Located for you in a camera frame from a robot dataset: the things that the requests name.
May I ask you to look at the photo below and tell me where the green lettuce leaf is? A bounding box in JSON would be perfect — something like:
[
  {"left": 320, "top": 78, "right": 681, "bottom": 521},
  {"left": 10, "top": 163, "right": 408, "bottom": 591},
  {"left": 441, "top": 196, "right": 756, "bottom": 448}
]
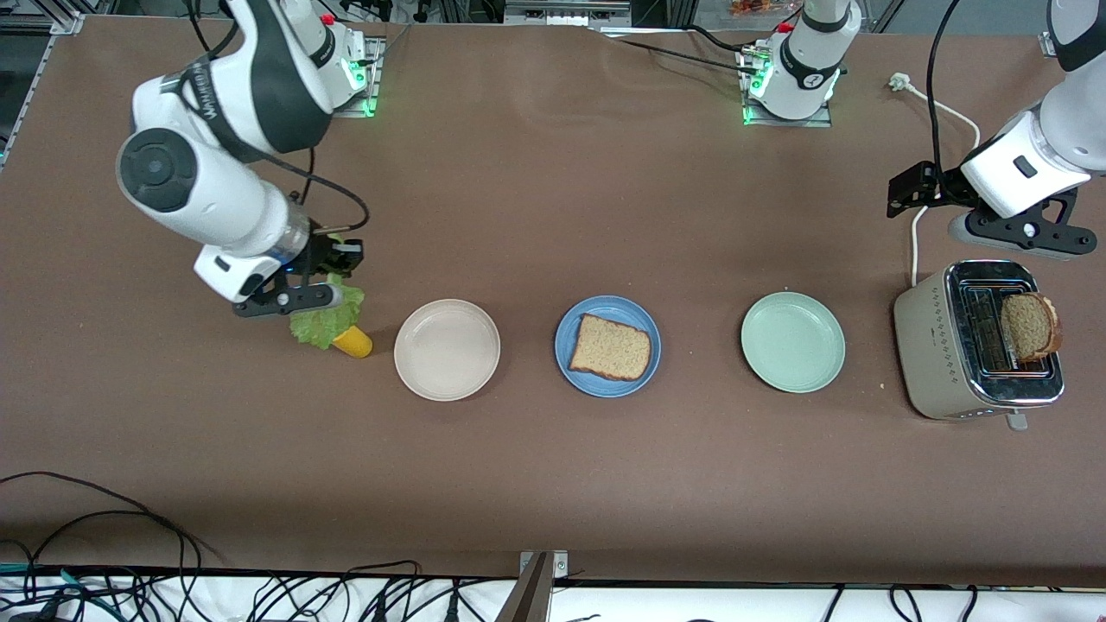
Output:
[{"left": 289, "top": 272, "right": 366, "bottom": 351}]

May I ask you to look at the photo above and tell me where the yellow mustard squeeze bottle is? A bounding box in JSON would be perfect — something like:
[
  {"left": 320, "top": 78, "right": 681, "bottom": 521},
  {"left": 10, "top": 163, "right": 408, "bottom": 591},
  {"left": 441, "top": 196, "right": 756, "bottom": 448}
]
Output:
[{"left": 331, "top": 325, "right": 374, "bottom": 359}]

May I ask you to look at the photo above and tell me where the brown bread slice with crust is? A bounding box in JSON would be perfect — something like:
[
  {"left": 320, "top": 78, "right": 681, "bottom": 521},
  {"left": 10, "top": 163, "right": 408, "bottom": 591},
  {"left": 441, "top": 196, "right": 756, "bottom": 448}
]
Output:
[{"left": 568, "top": 313, "right": 653, "bottom": 382}]

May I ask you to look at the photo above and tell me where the beige plate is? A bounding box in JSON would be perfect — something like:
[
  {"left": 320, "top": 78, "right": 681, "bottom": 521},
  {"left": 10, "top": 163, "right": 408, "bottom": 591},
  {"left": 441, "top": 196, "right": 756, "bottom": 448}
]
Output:
[{"left": 393, "top": 298, "right": 502, "bottom": 403}]

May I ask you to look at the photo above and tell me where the light green plate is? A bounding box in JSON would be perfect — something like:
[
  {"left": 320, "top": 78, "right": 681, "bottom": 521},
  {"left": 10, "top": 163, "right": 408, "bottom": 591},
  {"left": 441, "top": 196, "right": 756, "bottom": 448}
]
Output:
[{"left": 740, "top": 291, "right": 847, "bottom": 394}]

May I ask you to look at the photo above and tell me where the blue plate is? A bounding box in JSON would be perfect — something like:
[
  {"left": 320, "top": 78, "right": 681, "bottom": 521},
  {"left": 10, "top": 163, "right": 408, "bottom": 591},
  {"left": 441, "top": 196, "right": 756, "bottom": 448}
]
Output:
[{"left": 554, "top": 295, "right": 663, "bottom": 398}]

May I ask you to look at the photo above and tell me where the seeded brown bread slice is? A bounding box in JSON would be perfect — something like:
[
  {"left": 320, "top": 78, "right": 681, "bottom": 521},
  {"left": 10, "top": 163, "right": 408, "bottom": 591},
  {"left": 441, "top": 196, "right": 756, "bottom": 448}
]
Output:
[{"left": 1001, "top": 292, "right": 1064, "bottom": 362}]

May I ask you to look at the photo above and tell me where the beige and chrome toaster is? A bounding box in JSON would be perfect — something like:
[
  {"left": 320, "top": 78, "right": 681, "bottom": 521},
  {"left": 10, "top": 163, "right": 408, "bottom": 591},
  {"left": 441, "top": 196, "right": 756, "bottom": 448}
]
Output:
[{"left": 893, "top": 259, "right": 1065, "bottom": 431}]

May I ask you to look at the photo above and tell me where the grey metal power strip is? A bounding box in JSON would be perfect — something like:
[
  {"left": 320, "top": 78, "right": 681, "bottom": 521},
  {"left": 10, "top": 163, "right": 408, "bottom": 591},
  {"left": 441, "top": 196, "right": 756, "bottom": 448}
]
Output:
[{"left": 503, "top": 0, "right": 633, "bottom": 27}]

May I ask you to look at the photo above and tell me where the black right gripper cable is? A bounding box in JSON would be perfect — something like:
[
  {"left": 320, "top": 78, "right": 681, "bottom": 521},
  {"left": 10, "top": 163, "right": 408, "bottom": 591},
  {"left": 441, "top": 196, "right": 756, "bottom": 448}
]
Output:
[{"left": 285, "top": 147, "right": 372, "bottom": 238}]

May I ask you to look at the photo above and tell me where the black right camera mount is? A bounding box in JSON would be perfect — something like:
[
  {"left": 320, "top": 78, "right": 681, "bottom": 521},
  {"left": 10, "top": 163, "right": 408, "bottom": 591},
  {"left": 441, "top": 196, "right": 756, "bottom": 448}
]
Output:
[{"left": 232, "top": 281, "right": 334, "bottom": 319}]

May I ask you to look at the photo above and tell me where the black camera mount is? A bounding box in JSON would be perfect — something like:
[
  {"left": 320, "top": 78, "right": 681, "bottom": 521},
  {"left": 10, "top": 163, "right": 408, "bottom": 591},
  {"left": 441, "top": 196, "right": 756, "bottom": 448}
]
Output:
[
  {"left": 232, "top": 281, "right": 334, "bottom": 319},
  {"left": 966, "top": 186, "right": 1098, "bottom": 257}
]

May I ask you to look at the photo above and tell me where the white toaster power cord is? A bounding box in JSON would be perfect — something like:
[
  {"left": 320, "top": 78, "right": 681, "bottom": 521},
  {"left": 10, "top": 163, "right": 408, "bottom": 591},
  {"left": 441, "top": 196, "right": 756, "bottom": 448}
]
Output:
[{"left": 888, "top": 73, "right": 982, "bottom": 288}]

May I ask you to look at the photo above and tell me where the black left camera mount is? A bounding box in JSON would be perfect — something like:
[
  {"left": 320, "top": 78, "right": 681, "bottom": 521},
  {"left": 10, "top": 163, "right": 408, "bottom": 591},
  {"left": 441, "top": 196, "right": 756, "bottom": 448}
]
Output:
[{"left": 966, "top": 186, "right": 1098, "bottom": 257}]

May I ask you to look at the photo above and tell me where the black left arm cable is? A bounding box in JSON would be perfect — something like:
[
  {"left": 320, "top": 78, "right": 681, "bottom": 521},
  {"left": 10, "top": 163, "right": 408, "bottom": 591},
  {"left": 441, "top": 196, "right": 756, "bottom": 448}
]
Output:
[{"left": 926, "top": 0, "right": 964, "bottom": 182}]

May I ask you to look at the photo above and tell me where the black cable on table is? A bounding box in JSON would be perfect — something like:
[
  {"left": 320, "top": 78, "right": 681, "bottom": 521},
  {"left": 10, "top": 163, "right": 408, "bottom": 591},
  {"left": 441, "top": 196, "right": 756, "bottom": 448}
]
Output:
[{"left": 605, "top": 24, "right": 761, "bottom": 77}]

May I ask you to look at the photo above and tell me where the long black loop cable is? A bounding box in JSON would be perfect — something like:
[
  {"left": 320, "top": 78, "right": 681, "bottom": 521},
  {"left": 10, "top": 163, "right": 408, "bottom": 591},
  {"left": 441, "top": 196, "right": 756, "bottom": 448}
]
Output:
[{"left": 0, "top": 471, "right": 227, "bottom": 575}]

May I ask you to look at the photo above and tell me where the small metal bracket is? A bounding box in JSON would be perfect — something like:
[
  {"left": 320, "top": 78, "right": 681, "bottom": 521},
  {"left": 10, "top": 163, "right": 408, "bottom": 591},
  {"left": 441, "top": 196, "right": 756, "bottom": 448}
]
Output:
[{"left": 518, "top": 550, "right": 569, "bottom": 581}]

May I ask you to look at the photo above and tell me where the metal camera post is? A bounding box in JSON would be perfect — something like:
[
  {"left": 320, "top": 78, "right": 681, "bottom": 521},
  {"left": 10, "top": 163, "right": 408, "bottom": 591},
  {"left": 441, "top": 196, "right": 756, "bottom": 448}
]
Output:
[{"left": 497, "top": 553, "right": 554, "bottom": 622}]

